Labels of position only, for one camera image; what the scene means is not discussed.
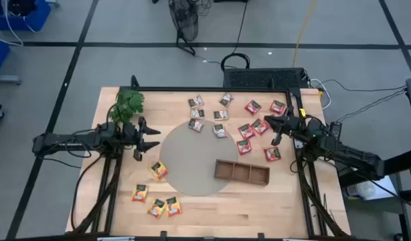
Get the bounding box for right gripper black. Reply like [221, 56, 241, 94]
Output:
[264, 114, 307, 147]

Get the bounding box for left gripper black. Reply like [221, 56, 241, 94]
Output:
[121, 116, 162, 162]

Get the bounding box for brown wooden compartment tray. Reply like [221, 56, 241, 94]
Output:
[214, 159, 270, 187]

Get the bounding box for orange tea packet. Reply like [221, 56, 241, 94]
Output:
[131, 183, 149, 204]
[149, 161, 169, 181]
[147, 198, 167, 219]
[165, 196, 183, 218]

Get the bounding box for green plant in white pot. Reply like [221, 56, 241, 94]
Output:
[108, 88, 145, 125]

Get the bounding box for round grey placemat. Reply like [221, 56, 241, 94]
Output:
[159, 119, 239, 197]

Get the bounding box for black computer case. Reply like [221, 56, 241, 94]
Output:
[222, 68, 310, 90]

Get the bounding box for grey packet middle left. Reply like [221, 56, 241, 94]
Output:
[189, 108, 206, 120]

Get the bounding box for grey packet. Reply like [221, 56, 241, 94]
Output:
[187, 95, 206, 108]
[189, 108, 206, 120]
[218, 92, 234, 108]

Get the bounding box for black power adapter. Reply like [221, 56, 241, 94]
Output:
[329, 121, 343, 140]

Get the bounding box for grey packet top right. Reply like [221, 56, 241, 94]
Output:
[218, 92, 234, 108]

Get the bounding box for grey packet top left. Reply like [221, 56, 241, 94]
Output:
[187, 95, 206, 108]

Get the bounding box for white plastic container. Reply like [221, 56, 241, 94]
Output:
[342, 180, 377, 201]

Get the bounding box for white paper sheet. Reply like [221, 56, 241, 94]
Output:
[342, 175, 399, 202]

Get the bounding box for black floor fan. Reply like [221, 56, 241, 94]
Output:
[167, 0, 199, 56]

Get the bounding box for grey metal base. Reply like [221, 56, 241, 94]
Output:
[0, 74, 21, 85]

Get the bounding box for white cable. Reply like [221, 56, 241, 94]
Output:
[309, 78, 333, 110]

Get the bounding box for black aluminium table frame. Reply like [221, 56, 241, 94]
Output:
[71, 75, 352, 241]

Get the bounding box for black looped cable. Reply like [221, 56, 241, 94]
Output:
[220, 0, 251, 72]

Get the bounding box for yellow cable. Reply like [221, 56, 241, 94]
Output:
[292, 0, 316, 68]

